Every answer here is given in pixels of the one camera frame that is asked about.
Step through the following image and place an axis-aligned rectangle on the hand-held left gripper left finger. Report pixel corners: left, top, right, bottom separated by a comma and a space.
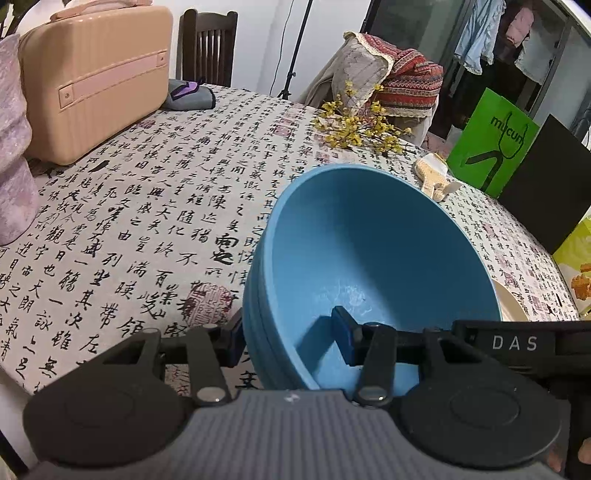
99, 314, 245, 408

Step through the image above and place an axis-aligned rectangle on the red patterned blanket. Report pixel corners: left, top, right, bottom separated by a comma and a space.
344, 31, 444, 121

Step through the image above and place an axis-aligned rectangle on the cream round plate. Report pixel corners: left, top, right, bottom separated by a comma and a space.
492, 279, 529, 322

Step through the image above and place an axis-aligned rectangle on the person's right hand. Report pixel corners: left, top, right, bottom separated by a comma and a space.
547, 438, 591, 476

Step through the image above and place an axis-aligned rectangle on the dark sliding glass door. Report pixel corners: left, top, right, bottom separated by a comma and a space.
362, 0, 591, 139

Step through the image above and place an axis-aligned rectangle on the yellow-green snack box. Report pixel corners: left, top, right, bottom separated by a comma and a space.
551, 219, 591, 319

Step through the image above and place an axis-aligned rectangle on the dark wooden chair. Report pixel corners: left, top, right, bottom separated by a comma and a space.
177, 8, 238, 88

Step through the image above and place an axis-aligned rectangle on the black studio light stand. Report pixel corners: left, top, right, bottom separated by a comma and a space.
277, 0, 315, 100

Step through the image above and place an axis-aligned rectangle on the grey lace-trimmed cloth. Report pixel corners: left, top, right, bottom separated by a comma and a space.
300, 32, 393, 109

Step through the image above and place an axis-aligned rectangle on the pink ribbed suitcase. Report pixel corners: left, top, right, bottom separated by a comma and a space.
18, 0, 174, 165

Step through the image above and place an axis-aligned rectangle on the green paper bag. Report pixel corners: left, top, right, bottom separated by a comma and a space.
446, 88, 541, 198

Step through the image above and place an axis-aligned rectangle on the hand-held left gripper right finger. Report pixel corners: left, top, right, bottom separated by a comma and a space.
330, 305, 465, 408

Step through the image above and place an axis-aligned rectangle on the pale purple textured vase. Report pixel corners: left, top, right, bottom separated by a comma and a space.
0, 34, 40, 246

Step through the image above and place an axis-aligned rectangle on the hanging pink garment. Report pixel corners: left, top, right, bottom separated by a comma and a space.
505, 7, 536, 47

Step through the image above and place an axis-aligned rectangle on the grey and purple pouch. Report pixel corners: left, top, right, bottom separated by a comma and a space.
165, 79, 217, 112

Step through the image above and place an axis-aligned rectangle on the black lamp cable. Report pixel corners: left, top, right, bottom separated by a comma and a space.
272, 0, 296, 95

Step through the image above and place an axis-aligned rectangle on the hanging light blue shirt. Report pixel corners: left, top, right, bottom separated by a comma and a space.
455, 0, 506, 75

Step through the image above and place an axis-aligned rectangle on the black paper bag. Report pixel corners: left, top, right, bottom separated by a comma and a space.
499, 114, 591, 256

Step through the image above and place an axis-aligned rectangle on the yellow flower branch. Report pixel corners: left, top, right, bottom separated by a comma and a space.
311, 80, 416, 155

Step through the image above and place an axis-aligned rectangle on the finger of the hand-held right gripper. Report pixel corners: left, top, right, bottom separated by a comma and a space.
451, 322, 485, 344

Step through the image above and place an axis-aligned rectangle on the hanging white garment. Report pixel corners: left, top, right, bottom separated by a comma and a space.
515, 23, 561, 85

